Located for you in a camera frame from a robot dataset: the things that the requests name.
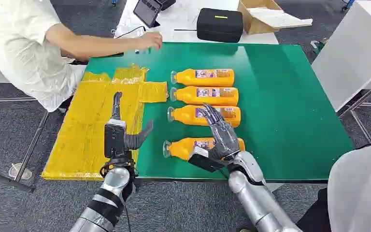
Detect black device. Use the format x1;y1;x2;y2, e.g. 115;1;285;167
156;0;176;11

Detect black zip case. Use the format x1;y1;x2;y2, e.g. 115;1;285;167
196;8;244;43

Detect white table foot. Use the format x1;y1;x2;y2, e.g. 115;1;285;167
265;183;285;193

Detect metal table leg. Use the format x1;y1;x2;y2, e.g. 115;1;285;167
14;110;49;183

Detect green and white floor object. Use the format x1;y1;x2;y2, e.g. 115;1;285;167
310;40;326;56

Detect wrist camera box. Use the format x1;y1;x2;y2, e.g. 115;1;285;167
104;119;127;159
188;145;227;174

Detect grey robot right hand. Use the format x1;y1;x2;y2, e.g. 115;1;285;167
201;103;241;160

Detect person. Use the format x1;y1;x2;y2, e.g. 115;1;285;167
0;0;88;113
297;140;371;232

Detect metal side table legs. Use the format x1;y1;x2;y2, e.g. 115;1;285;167
337;81;371;145

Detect cardboard box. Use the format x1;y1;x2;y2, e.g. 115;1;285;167
237;0;313;35

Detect green table mat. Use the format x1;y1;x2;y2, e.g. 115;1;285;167
85;42;355;182

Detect black cable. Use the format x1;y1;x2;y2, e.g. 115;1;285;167
113;26;146;39

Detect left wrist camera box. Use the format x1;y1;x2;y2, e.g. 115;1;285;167
104;119;127;159

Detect yellow sheet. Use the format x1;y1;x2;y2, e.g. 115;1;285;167
41;64;169;182

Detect clear plastic cup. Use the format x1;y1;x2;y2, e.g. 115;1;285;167
8;163;32;181

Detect white foam sheet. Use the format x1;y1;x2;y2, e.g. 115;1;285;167
248;7;313;29

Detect dark tablet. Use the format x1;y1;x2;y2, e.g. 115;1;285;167
133;0;162;29

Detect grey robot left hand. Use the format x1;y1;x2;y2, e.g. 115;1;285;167
110;92;154;151

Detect orange drink bottle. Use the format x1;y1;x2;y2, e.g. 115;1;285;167
162;137;246;161
167;105;242;128
169;86;239;107
170;68;235;87

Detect white side table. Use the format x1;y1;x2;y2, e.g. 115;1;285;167
311;0;371;113

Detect black floor bar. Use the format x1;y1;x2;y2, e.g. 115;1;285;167
0;166;36;194

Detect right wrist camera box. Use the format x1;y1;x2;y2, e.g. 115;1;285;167
188;145;227;174

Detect person's hand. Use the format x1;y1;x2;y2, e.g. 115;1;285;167
137;31;163;51

